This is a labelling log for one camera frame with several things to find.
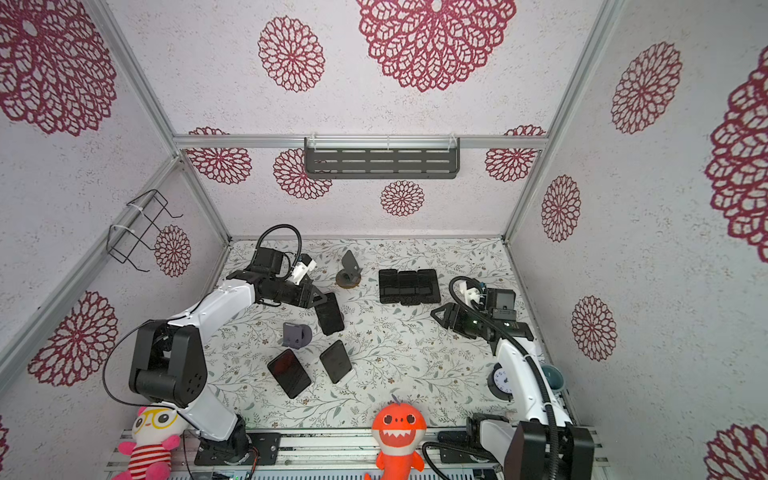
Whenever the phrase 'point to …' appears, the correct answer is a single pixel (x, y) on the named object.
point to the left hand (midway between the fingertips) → (319, 302)
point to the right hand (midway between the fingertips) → (440, 313)
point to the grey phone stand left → (296, 336)
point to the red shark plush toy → (398, 429)
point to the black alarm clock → (498, 383)
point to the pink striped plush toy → (156, 432)
